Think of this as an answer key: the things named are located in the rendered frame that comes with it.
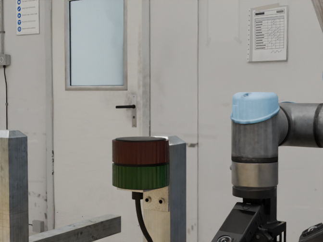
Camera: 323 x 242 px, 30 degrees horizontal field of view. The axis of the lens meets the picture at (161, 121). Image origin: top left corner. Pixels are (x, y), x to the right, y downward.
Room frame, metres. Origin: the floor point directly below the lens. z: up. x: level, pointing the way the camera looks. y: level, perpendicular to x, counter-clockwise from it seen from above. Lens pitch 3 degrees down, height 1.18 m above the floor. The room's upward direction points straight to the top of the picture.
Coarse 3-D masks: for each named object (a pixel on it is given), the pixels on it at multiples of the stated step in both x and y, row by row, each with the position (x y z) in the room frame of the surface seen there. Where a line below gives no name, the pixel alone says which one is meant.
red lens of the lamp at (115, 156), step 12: (120, 144) 0.61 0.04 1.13; (132, 144) 0.60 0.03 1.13; (144, 144) 0.60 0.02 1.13; (156, 144) 0.60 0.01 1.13; (168, 144) 0.62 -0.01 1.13; (120, 156) 0.61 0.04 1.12; (132, 156) 0.60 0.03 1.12; (144, 156) 0.60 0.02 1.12; (156, 156) 0.60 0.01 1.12; (168, 156) 0.62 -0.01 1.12
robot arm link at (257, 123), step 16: (240, 96) 0.94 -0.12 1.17; (256, 96) 0.93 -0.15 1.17; (272, 96) 0.94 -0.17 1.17; (240, 112) 0.94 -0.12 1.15; (256, 112) 0.93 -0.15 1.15; (272, 112) 0.94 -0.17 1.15; (240, 128) 0.94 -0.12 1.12; (256, 128) 0.93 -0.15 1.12; (272, 128) 0.94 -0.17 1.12; (240, 144) 0.94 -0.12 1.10; (256, 144) 0.93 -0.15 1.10; (272, 144) 0.94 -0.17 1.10; (240, 160) 0.94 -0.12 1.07; (256, 160) 0.93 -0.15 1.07; (272, 160) 0.94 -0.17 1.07
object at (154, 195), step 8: (136, 136) 0.65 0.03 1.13; (144, 136) 0.65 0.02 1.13; (136, 192) 0.62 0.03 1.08; (144, 192) 0.66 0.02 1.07; (152, 192) 0.65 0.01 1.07; (160, 192) 0.65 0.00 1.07; (168, 192) 0.64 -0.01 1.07; (136, 200) 0.62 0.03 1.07; (144, 200) 0.66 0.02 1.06; (152, 200) 0.65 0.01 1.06; (160, 200) 0.64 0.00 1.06; (168, 200) 0.64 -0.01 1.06; (136, 208) 0.62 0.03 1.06; (144, 208) 0.66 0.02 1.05; (152, 208) 0.65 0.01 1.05; (160, 208) 0.65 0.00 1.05; (168, 208) 0.64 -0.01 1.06; (144, 224) 0.63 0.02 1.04; (144, 232) 0.63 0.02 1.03
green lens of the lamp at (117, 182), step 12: (120, 168) 0.61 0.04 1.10; (132, 168) 0.60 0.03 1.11; (144, 168) 0.60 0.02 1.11; (156, 168) 0.60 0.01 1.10; (168, 168) 0.62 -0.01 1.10; (120, 180) 0.61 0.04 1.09; (132, 180) 0.60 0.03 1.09; (144, 180) 0.60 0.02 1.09; (156, 180) 0.60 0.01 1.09; (168, 180) 0.62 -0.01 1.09
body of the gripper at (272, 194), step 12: (240, 192) 0.94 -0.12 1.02; (252, 192) 0.93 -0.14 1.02; (264, 192) 0.93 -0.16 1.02; (276, 192) 0.96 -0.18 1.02; (264, 204) 0.97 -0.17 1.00; (276, 204) 1.00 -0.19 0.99; (264, 216) 0.97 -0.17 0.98; (276, 216) 1.00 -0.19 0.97; (264, 228) 0.94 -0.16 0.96; (276, 228) 0.95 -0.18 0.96; (252, 240) 0.94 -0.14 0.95; (264, 240) 0.92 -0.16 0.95; (276, 240) 0.98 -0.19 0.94
